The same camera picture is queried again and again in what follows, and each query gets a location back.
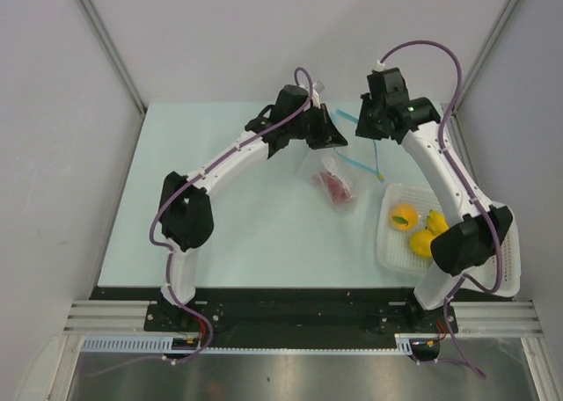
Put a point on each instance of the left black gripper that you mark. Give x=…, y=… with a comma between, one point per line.
x=327, y=135

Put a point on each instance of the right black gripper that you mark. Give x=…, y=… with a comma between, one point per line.
x=363, y=129

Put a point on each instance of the clear zip top bag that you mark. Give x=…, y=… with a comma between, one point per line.
x=357, y=165

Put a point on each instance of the orange fake fruit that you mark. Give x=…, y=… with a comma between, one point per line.
x=403, y=217

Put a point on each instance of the yellow fake banana bunch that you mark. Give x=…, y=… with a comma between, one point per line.
x=436, y=223

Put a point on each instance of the yellow fake pear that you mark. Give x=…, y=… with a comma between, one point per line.
x=420, y=243

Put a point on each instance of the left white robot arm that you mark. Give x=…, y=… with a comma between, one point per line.
x=185, y=221

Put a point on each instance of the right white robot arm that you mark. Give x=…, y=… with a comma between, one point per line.
x=470, y=250

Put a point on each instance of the red fake grape bunch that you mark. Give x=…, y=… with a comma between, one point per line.
x=337, y=192

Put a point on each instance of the white perforated plastic basket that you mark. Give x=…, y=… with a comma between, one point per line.
x=394, y=252

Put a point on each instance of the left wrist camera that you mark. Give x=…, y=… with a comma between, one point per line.
x=317, y=89

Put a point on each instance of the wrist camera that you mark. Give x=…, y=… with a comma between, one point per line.
x=317, y=89
x=379, y=67

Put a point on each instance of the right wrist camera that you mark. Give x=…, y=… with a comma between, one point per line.
x=379, y=67

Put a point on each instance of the right aluminium corner post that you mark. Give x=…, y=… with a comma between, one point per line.
x=493, y=37

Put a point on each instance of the aluminium corner post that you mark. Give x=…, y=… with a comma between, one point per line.
x=493, y=37
x=105, y=40

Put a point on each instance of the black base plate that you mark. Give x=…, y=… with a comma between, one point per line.
x=381, y=310

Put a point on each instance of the aluminium frame rail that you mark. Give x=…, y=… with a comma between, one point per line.
x=474, y=319

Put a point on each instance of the left aluminium corner post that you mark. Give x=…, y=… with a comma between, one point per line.
x=105, y=40

